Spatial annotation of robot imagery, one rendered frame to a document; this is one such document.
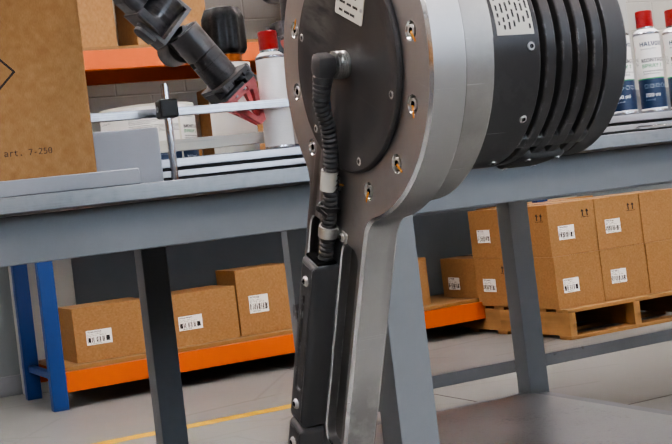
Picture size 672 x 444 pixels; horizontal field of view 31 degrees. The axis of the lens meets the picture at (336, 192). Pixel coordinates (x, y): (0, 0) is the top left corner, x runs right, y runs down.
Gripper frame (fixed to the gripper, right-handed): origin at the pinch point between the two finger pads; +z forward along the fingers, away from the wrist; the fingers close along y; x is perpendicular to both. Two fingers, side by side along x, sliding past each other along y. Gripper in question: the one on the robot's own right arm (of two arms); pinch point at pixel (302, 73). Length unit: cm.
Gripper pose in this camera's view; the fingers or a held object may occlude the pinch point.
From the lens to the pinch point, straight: 220.0
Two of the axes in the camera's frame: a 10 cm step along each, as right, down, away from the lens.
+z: 1.0, 9.9, -0.1
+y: -9.0, 0.9, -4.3
